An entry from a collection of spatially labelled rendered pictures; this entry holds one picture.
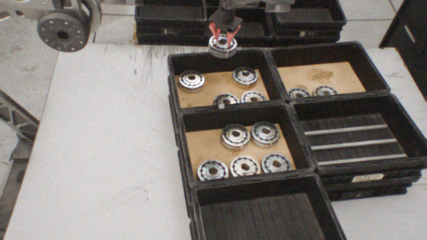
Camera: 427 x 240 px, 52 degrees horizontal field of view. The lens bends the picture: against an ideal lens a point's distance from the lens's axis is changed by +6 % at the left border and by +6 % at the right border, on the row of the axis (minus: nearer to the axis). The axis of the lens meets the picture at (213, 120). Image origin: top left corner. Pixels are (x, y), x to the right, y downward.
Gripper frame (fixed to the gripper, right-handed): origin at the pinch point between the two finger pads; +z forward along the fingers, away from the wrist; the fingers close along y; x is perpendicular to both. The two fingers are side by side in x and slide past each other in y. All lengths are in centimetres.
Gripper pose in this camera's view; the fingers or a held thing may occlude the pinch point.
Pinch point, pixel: (223, 40)
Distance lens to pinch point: 153.5
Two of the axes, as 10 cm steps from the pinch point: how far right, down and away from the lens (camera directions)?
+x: -4.8, 6.2, -6.1
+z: -0.8, 6.7, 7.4
